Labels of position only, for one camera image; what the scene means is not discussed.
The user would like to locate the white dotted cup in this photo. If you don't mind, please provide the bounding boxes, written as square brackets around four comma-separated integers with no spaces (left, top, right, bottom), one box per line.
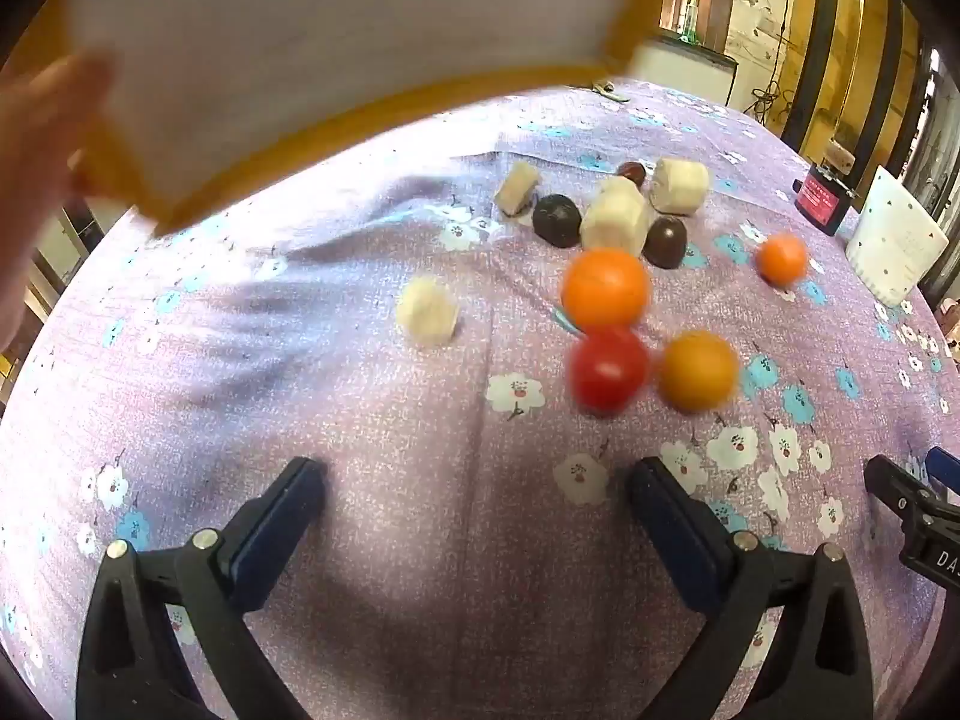
[846,165,947,308]

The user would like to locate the white cardboard tray yellow rim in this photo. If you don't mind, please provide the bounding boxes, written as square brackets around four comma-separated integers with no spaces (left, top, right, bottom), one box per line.
[64,0,687,237]

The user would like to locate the tangled cables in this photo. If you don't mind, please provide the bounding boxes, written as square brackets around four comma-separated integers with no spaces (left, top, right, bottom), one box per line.
[750,79,796,117]

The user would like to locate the purple floral tablecloth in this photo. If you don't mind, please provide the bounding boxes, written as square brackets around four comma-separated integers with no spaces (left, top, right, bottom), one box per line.
[0,79,960,720]

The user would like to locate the dark purple passion fruit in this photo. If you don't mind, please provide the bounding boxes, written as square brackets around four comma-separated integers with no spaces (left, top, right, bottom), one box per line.
[643,216,689,271]
[532,193,583,248]

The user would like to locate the red box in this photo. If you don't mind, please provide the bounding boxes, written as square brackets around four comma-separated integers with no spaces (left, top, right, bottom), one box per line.
[793,154,857,237]

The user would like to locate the large orange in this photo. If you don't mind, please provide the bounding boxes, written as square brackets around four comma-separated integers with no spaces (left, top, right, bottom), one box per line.
[561,247,652,332]

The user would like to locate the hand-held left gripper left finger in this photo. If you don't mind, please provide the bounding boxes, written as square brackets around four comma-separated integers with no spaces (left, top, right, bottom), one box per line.
[75,456,327,720]

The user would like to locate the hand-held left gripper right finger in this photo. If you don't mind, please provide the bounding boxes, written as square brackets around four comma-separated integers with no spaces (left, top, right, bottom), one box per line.
[626,456,875,720]

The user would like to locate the red tomato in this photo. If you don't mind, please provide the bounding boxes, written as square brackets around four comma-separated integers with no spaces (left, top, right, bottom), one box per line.
[568,328,650,417]

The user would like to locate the golden wooden cabinet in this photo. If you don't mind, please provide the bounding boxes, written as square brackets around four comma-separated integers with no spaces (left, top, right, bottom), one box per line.
[780,0,960,188]

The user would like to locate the small beige sugarcane piece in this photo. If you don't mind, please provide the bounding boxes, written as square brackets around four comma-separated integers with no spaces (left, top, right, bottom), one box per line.
[395,275,460,346]
[493,161,542,217]

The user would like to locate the large beige sugarcane piece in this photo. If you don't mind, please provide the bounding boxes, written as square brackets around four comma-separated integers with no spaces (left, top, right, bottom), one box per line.
[649,157,710,215]
[579,176,652,257]

